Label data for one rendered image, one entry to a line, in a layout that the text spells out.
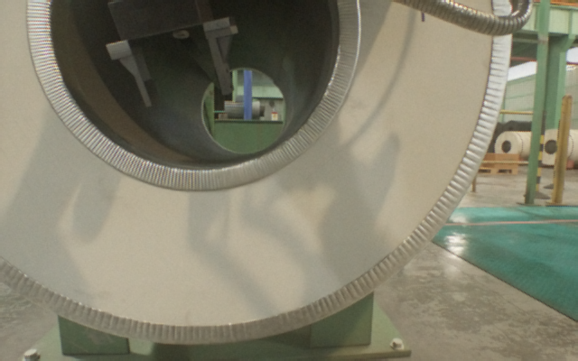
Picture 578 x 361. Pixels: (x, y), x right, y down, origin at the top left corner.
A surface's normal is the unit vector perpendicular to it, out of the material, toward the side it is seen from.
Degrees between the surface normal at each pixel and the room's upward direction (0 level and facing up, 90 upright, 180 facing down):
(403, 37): 90
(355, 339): 90
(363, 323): 90
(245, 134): 90
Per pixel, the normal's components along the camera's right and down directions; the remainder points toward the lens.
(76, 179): 0.08, 0.11
